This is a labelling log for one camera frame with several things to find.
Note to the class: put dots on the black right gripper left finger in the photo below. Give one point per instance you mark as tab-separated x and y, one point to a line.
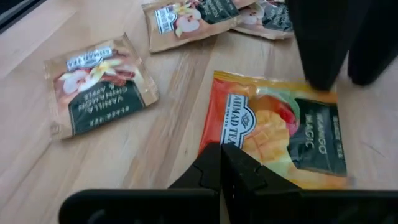
208	174

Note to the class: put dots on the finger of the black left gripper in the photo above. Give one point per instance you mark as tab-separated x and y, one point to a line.
323	40
373	46

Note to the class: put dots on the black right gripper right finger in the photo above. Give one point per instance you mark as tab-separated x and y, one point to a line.
236	174

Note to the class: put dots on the mango tea packet orange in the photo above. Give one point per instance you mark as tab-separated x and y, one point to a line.
270	130

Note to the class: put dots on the black aluminium table frame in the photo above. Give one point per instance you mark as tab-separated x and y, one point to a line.
15	11

